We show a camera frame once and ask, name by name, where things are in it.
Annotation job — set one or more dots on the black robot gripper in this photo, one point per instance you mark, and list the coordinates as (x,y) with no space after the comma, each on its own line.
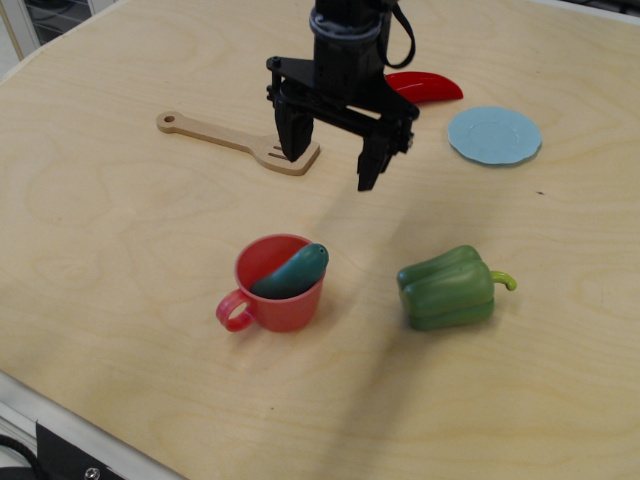
(343,85)

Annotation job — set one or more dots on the dark green toy cucumber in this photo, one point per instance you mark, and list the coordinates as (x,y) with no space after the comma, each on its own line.
(297,275)

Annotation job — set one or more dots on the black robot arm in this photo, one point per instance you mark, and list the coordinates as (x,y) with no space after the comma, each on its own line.
(345,17)

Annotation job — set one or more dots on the red plastic cup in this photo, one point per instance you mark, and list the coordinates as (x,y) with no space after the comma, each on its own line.
(240,308)

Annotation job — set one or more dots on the wooden slotted spatula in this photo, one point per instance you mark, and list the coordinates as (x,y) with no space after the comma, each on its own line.
(264,149)

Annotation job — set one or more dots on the red toy chili pepper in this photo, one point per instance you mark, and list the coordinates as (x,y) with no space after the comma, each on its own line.
(419,87)

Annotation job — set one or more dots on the light blue toy plate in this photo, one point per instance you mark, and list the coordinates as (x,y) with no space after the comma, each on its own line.
(494,136)

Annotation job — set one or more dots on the green toy bell pepper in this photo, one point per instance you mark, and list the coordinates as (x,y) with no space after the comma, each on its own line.
(453,289)

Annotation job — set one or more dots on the aluminium table frame rail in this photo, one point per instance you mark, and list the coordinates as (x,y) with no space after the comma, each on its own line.
(22,408)

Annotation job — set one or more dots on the black corner bracket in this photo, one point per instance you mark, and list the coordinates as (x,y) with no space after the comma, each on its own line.
(60,459)

